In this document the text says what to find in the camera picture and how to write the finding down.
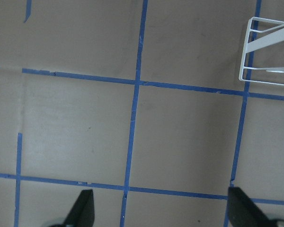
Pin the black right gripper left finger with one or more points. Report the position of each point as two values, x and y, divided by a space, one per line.
82 214

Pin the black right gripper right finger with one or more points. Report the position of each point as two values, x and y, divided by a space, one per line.
242 211

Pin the white wire rack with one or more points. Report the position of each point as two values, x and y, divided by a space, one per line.
262 60

